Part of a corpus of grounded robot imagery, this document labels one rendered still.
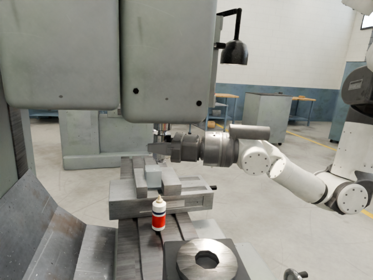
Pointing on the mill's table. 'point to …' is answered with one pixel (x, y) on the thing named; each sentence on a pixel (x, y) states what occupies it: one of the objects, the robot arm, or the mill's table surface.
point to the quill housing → (166, 59)
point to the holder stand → (202, 260)
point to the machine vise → (192, 186)
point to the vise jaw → (170, 182)
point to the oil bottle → (159, 214)
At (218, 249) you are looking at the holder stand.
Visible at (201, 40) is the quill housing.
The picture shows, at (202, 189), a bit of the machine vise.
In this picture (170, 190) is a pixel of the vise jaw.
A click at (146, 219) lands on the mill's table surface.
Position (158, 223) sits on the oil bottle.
